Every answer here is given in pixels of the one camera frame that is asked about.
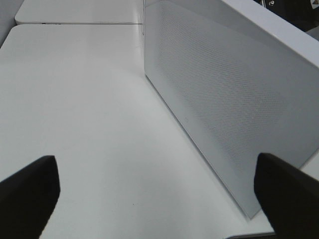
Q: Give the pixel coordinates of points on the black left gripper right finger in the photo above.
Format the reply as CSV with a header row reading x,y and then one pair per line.
x,y
288,197

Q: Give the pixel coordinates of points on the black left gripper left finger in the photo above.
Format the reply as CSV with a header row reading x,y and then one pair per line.
x,y
28,199

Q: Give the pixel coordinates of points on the white microwave door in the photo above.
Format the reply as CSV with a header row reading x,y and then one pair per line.
x,y
240,80

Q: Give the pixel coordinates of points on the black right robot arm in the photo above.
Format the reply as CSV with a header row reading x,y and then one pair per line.
x,y
303,14

